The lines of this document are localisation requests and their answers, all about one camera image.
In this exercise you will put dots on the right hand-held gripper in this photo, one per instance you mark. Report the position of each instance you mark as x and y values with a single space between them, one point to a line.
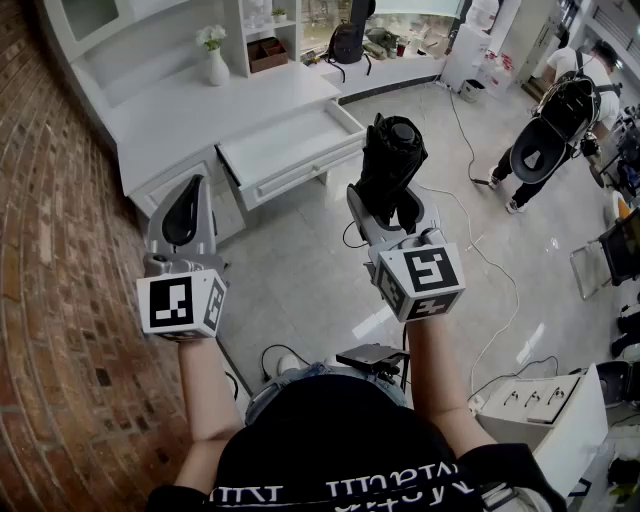
425 280

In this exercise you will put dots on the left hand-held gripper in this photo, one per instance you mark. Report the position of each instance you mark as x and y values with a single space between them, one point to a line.
172 300

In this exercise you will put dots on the black umbrella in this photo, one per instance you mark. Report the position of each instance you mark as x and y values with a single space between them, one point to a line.
392 160

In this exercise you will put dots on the white desk drawer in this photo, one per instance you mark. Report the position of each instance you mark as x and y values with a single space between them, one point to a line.
290 150

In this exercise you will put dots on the person's right forearm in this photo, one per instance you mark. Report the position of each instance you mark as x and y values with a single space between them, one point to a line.
440 380

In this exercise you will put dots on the person's left forearm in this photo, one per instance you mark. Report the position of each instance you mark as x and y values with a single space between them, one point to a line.
207 395

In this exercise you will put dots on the white desk with hutch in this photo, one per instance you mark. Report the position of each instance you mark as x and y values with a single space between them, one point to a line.
165 100

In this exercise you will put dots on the white waste bin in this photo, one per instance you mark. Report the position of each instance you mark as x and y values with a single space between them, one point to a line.
472 91

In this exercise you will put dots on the black waist-mounted device box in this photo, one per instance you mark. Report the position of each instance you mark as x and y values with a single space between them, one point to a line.
367 356

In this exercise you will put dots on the white vase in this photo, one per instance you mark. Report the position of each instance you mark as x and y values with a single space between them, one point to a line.
218 67

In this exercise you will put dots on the olive green bag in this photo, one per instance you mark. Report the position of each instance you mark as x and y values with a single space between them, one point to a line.
380 42

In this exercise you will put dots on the white tall cabinet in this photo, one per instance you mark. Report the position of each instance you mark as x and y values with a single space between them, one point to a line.
465 55

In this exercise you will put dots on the person's white shoe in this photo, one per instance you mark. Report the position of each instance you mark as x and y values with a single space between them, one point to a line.
288 364

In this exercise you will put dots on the black backpack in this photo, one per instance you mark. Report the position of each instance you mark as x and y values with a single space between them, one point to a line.
346 45

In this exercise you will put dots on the brown wooden organiser box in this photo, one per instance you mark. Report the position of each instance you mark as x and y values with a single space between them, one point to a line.
267 56

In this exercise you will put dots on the white flower bunch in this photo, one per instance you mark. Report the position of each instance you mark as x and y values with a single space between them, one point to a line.
211 36

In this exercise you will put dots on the black folding chair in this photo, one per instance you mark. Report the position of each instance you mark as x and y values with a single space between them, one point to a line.
617 250

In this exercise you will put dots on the small potted plant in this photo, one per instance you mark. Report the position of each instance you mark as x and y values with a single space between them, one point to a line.
279 15

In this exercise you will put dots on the grey tray with earpieces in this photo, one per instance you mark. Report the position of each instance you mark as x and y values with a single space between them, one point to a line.
537 400

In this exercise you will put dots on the person's black printed shirt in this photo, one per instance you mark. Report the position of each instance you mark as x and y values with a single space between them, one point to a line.
340 450

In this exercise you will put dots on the white display counter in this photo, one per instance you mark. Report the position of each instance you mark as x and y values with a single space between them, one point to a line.
560 435

